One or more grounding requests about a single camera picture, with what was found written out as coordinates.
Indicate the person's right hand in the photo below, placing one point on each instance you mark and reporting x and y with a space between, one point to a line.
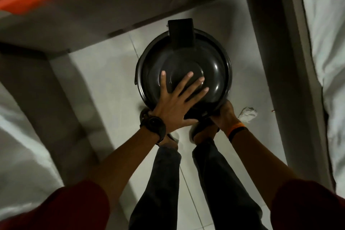
225 118

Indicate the person's left hand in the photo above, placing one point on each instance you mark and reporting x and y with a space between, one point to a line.
171 108

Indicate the person's left middle finger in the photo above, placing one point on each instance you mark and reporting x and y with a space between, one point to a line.
195 87

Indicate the person's left thumb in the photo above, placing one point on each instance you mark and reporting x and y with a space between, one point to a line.
190 122

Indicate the person's left little finger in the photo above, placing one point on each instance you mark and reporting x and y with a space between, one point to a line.
164 83

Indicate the black round trash bin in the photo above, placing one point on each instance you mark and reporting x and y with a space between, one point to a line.
137 72

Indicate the black round bin lid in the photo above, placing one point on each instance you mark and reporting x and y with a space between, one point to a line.
213 60

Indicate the person's right forearm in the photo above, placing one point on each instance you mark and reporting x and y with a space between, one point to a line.
261 159

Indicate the person's left forearm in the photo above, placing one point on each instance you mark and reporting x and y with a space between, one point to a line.
126 165

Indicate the person's right black sandal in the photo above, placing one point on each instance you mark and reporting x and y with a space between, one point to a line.
199 127

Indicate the black wristwatch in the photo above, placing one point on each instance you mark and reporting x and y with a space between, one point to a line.
154 127

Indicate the orange and black wristband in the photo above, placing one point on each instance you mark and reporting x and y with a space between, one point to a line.
235 128

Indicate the black rectangular bin hinge cover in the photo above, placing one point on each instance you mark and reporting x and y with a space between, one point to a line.
181 33

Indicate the crumpled white paper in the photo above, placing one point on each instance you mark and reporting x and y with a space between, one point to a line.
247 114

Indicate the person's right leg dark jeans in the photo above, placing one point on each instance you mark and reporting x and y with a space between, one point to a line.
223 186

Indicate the person's leg dark jeans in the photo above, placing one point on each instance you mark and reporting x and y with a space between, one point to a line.
159 192
223 186

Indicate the person's left leg dark jeans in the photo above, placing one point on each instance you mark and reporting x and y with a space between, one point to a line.
159 192

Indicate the grey table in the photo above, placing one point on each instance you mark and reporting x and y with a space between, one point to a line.
107 8

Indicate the person's right red sleeve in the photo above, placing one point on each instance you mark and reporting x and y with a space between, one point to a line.
307 205

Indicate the person's red sleeve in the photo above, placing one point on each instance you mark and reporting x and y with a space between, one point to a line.
307 205
62 208

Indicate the white bed sheet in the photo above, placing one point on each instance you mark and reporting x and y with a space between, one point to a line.
328 22
16 157

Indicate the person's left red sleeve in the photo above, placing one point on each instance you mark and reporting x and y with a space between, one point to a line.
62 208

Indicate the grey bed frame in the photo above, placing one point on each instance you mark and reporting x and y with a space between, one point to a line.
40 89
283 76

